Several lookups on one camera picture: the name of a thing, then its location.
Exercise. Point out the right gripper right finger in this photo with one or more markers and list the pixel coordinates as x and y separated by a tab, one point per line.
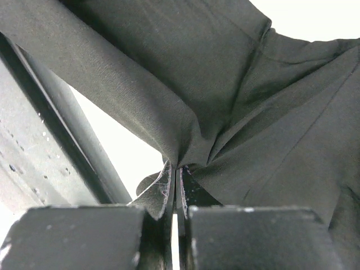
216	236

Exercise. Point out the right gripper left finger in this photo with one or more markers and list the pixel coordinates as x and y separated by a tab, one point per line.
133	236

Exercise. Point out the black long sleeve shirt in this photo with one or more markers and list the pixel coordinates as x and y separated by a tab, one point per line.
259	118

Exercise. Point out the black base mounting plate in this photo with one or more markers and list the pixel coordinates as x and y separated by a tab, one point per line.
50	154

